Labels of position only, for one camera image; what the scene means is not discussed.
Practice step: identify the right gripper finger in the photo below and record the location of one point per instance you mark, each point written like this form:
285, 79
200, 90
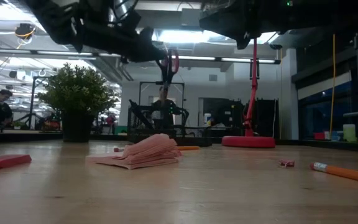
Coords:
243, 40

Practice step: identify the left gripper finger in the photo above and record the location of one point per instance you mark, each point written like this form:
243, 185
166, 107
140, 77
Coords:
148, 51
147, 34

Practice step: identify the pink eraser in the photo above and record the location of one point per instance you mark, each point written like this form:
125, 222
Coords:
118, 149

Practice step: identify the orange pencil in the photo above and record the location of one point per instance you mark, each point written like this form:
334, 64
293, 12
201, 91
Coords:
189, 148
346, 173

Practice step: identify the red eraser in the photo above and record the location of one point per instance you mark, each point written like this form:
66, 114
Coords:
5, 161

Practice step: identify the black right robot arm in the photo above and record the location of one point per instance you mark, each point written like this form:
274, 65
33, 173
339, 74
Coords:
322, 14

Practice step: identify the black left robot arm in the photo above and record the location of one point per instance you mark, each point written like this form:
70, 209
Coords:
51, 18

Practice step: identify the green potted plant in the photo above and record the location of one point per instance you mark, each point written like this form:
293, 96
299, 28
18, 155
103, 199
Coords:
76, 93

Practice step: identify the red desk lamp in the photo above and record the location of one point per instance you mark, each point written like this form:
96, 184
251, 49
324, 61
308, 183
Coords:
247, 141

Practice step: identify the red box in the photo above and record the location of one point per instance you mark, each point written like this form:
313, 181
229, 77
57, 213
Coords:
319, 136

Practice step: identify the green container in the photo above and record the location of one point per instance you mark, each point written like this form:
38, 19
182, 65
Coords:
349, 132

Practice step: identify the black aluminium table frame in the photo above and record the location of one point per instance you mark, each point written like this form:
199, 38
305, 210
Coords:
322, 143

